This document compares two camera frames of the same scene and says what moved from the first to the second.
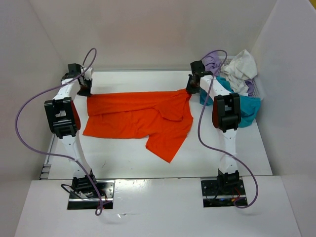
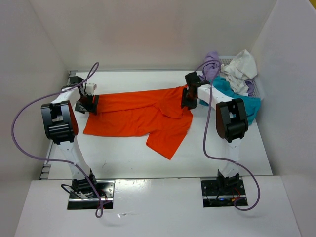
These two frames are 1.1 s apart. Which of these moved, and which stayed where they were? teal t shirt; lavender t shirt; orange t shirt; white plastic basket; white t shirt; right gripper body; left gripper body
Moved: right gripper body; left gripper body
Stayed: lavender t shirt; white t shirt; white plastic basket; orange t shirt; teal t shirt
